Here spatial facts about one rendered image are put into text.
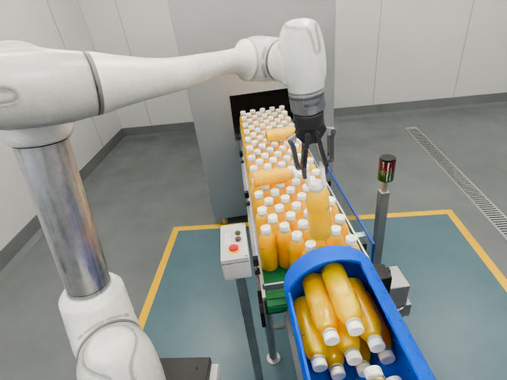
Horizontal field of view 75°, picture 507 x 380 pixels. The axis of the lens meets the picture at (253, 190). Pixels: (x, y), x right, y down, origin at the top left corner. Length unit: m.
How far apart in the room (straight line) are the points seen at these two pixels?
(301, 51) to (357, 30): 4.34
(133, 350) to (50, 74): 0.54
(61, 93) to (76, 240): 0.36
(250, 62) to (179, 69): 0.28
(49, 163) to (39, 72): 0.24
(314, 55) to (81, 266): 0.70
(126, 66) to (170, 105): 4.82
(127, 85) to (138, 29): 4.70
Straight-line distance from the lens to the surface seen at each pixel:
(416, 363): 0.84
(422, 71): 5.52
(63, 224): 0.80
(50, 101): 0.56
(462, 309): 2.61
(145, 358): 0.80
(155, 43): 5.24
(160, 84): 0.62
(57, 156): 0.75
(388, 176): 1.43
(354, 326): 0.90
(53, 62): 0.57
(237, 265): 1.20
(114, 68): 0.59
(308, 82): 0.81
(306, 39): 0.79
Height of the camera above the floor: 1.91
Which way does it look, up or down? 32 degrees down
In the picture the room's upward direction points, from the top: 8 degrees counter-clockwise
